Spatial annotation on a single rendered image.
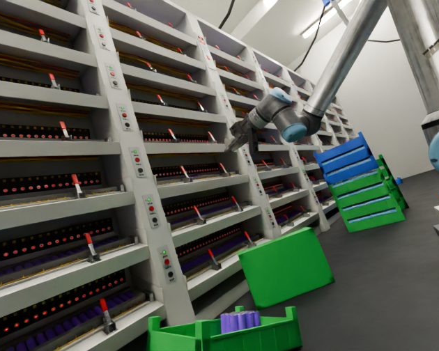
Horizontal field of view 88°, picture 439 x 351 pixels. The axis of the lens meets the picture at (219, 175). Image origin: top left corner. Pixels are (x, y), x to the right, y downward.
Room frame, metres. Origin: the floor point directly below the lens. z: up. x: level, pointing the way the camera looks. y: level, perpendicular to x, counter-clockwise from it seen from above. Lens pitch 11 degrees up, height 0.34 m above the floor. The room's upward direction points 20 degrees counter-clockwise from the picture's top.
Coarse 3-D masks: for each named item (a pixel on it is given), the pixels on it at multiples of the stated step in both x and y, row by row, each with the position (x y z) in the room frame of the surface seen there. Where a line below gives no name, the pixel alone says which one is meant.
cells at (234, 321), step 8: (232, 312) 0.70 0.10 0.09; (240, 312) 0.71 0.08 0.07; (248, 312) 0.68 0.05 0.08; (256, 312) 0.69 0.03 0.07; (224, 320) 0.67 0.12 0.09; (232, 320) 0.64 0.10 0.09; (240, 320) 0.65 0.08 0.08; (248, 320) 0.67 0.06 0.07; (256, 320) 0.69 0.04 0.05; (224, 328) 0.66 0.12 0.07; (232, 328) 0.64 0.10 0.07; (240, 328) 0.64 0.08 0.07
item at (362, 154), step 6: (366, 144) 1.36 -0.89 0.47; (360, 150) 1.38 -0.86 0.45; (366, 150) 1.37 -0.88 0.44; (348, 156) 1.42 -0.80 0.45; (354, 156) 1.40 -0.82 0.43; (360, 156) 1.39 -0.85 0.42; (366, 156) 1.37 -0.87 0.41; (330, 162) 1.48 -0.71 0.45; (336, 162) 1.46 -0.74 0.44; (342, 162) 1.45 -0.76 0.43; (348, 162) 1.43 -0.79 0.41; (354, 162) 1.45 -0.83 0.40; (324, 168) 1.51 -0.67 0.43; (330, 168) 1.49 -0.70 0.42; (336, 168) 1.47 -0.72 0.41
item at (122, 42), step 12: (108, 24) 0.84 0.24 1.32; (120, 36) 0.89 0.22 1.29; (132, 36) 0.93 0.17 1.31; (120, 48) 0.99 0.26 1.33; (132, 48) 1.01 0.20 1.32; (144, 48) 0.98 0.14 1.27; (156, 48) 1.03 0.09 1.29; (132, 60) 1.10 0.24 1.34; (144, 60) 1.14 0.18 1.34; (156, 60) 1.15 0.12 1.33; (168, 60) 1.17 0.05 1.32; (180, 60) 1.15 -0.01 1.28; (192, 60) 1.22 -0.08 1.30; (204, 60) 1.29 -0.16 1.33; (168, 72) 1.27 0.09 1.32; (180, 72) 1.31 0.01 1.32; (192, 72) 1.38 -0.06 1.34
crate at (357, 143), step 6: (360, 132) 1.36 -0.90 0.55; (360, 138) 1.37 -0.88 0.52; (342, 144) 1.42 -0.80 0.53; (348, 144) 1.40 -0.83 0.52; (354, 144) 1.39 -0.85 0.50; (360, 144) 1.37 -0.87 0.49; (330, 150) 1.46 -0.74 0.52; (336, 150) 1.45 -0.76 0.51; (342, 150) 1.43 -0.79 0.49; (348, 150) 1.42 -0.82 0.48; (318, 156) 1.51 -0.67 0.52; (324, 156) 1.49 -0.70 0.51; (330, 156) 1.47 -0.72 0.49; (336, 156) 1.49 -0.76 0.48; (318, 162) 1.52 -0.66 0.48; (324, 162) 1.63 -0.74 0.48
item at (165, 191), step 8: (232, 168) 1.36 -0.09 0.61; (240, 168) 1.32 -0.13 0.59; (176, 176) 1.14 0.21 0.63; (184, 176) 1.18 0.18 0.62; (232, 176) 1.19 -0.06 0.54; (240, 176) 1.24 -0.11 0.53; (248, 176) 1.30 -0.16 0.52; (184, 184) 0.95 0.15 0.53; (192, 184) 0.98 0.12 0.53; (200, 184) 1.02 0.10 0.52; (208, 184) 1.06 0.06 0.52; (216, 184) 1.10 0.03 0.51; (224, 184) 1.14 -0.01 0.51; (232, 184) 1.19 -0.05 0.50; (160, 192) 0.86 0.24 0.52; (168, 192) 0.89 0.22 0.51; (176, 192) 0.92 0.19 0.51; (184, 192) 0.95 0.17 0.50; (192, 192) 0.98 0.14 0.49
